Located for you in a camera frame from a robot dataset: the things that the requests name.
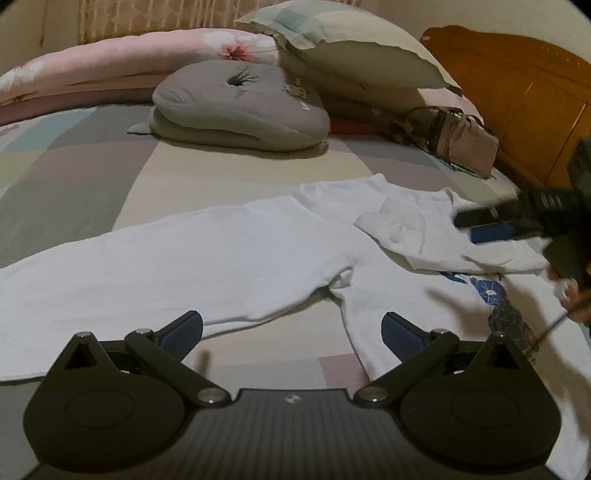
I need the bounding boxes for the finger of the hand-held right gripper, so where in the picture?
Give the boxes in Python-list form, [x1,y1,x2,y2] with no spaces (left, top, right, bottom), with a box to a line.
[468,222,519,244]
[454,205,522,228]

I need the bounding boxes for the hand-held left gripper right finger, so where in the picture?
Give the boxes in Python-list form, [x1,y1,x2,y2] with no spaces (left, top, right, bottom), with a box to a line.
[353,311,534,409]

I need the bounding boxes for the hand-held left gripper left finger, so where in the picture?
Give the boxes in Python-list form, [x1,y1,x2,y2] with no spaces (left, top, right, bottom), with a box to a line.
[53,310,232,409]

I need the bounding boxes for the white printed long-sleeve shirt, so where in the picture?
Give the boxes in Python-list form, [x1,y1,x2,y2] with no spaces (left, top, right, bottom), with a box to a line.
[0,173,591,444]

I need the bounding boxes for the person's right hand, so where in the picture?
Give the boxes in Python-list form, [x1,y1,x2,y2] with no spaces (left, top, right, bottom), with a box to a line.
[549,268,591,324]

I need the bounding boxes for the pink handbag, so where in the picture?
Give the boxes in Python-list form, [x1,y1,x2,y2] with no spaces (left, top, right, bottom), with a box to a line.
[392,106,500,180]

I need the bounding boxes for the wooden headboard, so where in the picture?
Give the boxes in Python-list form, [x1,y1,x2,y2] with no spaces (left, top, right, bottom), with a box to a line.
[420,25,591,195]

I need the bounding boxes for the orange cloth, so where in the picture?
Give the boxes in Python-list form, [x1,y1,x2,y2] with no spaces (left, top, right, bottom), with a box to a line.
[330,117,384,136]

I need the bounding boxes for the bed with patchwork sheet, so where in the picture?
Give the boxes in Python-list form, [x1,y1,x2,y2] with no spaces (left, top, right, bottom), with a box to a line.
[0,104,591,480]

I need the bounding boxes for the cream pillow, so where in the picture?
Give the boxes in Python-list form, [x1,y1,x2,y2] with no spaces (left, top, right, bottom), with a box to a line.
[233,0,462,90]

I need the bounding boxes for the grey dimpled cushion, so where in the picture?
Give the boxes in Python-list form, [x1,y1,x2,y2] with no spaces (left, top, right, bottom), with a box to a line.
[127,60,331,153]

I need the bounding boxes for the pink floral rolled quilt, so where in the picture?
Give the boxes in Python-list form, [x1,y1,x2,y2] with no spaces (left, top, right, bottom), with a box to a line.
[0,28,282,126]

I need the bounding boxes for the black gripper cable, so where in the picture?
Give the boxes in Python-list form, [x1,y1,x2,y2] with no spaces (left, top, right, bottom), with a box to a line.
[524,311,571,356]

